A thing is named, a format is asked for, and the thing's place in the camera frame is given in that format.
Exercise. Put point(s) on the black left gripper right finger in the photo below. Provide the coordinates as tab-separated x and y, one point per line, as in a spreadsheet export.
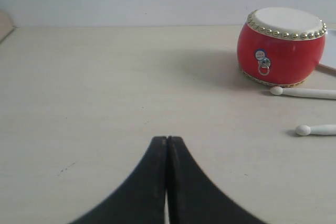
192	197

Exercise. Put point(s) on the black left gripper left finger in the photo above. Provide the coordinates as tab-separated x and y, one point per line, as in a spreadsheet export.
141	197

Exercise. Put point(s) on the white drumstick front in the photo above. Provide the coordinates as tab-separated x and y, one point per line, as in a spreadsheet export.
326	129

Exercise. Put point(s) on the white drumstick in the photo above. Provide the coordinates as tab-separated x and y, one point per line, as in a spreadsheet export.
304	93
326	129

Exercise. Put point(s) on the small red drum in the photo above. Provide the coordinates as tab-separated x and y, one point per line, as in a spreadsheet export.
280	46

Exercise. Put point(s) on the white plastic tray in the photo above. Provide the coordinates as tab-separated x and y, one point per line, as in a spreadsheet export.
328	59

